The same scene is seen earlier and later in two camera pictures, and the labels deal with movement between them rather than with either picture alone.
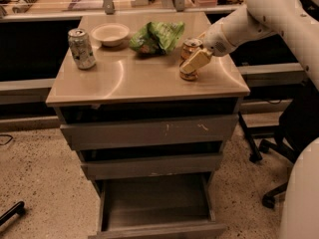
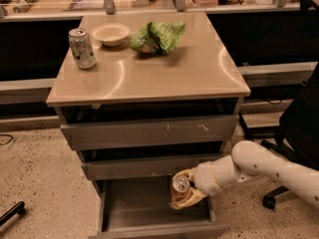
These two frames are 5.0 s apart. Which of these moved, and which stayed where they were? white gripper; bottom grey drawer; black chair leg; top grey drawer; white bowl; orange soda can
Moved: white gripper; orange soda can
Stayed: bottom grey drawer; white bowl; top grey drawer; black chair leg
